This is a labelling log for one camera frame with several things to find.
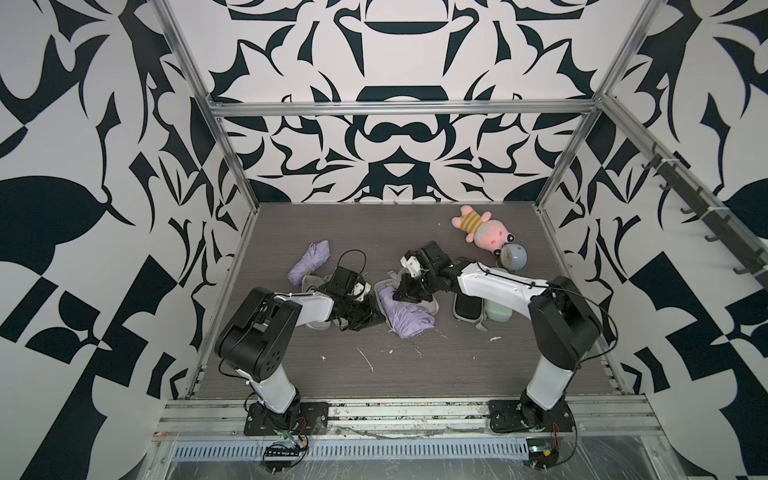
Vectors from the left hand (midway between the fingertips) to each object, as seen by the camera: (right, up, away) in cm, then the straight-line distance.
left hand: (385, 314), depth 90 cm
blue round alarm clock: (+41, +16, +6) cm, 45 cm away
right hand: (+2, +7, -3) cm, 8 cm away
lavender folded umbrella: (-23, +17, +9) cm, 30 cm away
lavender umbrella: (+7, 0, -7) cm, 10 cm away
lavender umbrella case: (+5, 0, -6) cm, 8 cm away
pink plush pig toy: (+34, +24, +12) cm, 43 cm away
